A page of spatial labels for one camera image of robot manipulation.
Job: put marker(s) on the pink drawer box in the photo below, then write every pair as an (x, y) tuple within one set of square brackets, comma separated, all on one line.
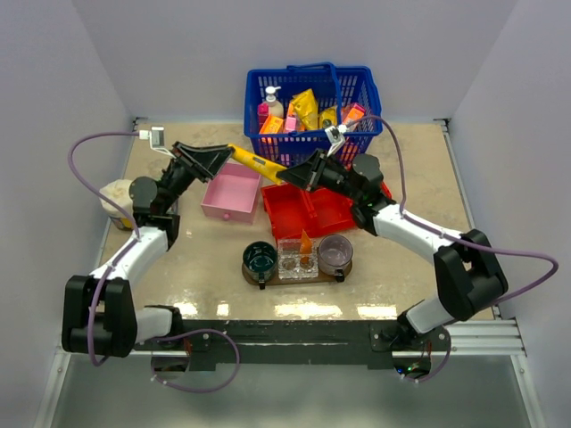
[(233, 194)]

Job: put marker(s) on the red three-compartment bin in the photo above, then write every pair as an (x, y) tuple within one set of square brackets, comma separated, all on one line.
[(292, 211)]

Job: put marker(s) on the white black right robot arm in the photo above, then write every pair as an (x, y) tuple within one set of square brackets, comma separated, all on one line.
[(468, 275)]

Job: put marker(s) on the dark green mug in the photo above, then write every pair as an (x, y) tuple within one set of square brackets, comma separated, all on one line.
[(260, 262)]

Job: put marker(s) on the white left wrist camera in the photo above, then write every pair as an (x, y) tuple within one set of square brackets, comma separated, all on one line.
[(156, 139)]

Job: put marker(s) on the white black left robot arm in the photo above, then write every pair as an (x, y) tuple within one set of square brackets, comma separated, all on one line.
[(99, 314)]

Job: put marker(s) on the translucent purple mug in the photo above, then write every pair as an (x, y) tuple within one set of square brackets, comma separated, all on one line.
[(335, 254)]

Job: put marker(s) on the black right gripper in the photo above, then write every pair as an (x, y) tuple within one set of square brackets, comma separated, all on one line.
[(302, 174)]

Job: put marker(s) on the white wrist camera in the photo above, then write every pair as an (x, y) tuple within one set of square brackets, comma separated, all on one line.
[(156, 139), (336, 138)]

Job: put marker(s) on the brown wooden oval tray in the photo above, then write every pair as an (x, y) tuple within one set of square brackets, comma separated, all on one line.
[(275, 280)]

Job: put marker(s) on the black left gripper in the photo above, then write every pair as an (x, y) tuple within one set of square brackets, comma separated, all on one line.
[(206, 161)]

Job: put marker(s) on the clear acrylic toothbrush holder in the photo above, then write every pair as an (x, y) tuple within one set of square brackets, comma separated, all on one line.
[(288, 258)]

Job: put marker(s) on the aluminium frame rail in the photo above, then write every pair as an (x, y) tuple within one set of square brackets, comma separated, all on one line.
[(486, 338)]

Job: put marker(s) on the pink small box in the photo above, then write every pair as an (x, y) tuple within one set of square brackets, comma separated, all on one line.
[(290, 124)]

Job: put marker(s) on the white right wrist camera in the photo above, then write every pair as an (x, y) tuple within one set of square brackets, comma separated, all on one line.
[(336, 138)]

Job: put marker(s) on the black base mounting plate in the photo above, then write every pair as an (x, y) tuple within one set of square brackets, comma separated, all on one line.
[(373, 344)]

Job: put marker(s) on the yellow snack bag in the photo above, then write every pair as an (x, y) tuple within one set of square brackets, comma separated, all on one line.
[(306, 108)]

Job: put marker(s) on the cream tissue roll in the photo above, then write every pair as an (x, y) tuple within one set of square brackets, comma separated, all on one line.
[(118, 192)]

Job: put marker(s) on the yellow green packet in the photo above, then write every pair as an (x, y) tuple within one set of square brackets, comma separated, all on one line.
[(329, 117)]

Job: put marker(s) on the orange box in basket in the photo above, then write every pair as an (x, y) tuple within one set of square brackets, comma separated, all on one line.
[(350, 113)]

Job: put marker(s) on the white pump lotion bottle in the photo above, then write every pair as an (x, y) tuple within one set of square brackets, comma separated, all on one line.
[(276, 108)]

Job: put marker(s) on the blue plastic shopping basket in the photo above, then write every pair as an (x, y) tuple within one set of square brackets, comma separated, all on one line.
[(286, 111)]

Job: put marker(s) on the orange carton left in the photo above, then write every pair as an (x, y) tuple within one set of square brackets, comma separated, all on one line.
[(272, 125)]

